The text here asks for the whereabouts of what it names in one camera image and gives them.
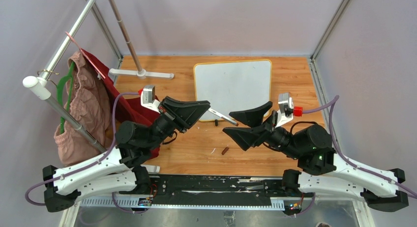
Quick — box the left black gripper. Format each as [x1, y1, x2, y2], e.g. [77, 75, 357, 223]
[145, 96, 210, 150]

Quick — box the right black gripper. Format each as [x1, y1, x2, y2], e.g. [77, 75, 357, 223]
[221, 101, 301, 160]

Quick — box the brown whiteboard marker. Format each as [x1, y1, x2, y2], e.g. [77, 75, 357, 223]
[208, 108, 238, 126]

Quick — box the brown marker cap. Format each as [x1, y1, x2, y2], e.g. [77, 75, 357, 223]
[221, 147, 229, 155]

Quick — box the yellow-framed whiteboard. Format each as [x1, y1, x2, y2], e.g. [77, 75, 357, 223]
[193, 59, 272, 116]

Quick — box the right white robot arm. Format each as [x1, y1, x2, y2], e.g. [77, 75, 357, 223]
[223, 98, 409, 212]

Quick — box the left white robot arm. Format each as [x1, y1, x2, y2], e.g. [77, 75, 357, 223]
[43, 94, 210, 213]

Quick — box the red garment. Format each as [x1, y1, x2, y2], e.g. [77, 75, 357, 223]
[81, 48, 164, 161]

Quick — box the pink garment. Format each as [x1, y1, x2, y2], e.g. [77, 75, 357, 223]
[54, 52, 112, 166]

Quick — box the green hanger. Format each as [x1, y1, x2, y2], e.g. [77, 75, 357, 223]
[57, 61, 77, 134]

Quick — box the pink hanger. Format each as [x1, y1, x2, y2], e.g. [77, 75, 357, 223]
[65, 32, 106, 80]

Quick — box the metal clothes rack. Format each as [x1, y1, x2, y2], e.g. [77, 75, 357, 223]
[22, 0, 174, 153]

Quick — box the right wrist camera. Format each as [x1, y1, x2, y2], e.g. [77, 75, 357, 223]
[274, 92, 294, 128]

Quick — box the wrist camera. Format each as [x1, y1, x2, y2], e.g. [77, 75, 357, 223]
[274, 92, 294, 128]
[140, 85, 161, 114]

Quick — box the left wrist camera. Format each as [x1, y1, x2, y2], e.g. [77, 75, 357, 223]
[140, 85, 161, 114]

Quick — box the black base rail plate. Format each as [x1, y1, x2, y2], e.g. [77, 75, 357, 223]
[116, 174, 315, 210]

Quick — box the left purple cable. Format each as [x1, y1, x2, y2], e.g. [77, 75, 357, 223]
[25, 88, 144, 207]

